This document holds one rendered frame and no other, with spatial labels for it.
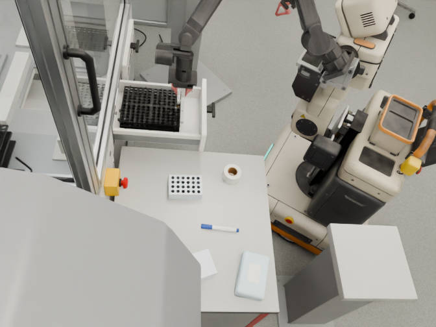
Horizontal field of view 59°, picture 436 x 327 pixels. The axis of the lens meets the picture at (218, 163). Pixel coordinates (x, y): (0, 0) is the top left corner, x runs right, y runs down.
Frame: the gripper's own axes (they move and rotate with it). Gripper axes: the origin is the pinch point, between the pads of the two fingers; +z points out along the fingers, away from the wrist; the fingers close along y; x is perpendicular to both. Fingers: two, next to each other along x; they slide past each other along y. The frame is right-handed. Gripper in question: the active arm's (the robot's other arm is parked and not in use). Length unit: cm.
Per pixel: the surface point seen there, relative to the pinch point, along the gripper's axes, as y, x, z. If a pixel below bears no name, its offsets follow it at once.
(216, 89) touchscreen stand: 29, 91, 94
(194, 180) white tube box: 7.1, -28.3, 16.0
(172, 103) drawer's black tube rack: -3.0, -0.1, 6.1
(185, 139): 2.8, -14.8, 8.6
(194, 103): 6.2, 6.4, 12.6
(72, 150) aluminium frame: -26, -48, -31
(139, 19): -30, 157, 94
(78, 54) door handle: -21, -45, -58
